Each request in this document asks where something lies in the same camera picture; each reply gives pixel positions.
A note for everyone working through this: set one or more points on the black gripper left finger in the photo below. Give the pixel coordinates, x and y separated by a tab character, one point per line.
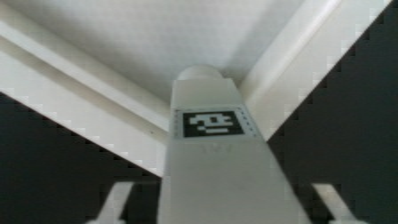
131	204

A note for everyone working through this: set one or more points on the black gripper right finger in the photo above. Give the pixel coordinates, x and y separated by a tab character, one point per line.
326	207

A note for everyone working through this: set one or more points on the white desk leg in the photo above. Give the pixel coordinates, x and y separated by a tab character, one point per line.
225	186

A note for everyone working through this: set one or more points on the white desk top tray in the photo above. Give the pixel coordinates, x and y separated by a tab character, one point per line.
123	42

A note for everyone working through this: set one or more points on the white U-shaped fence frame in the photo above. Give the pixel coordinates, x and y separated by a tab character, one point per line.
92	117

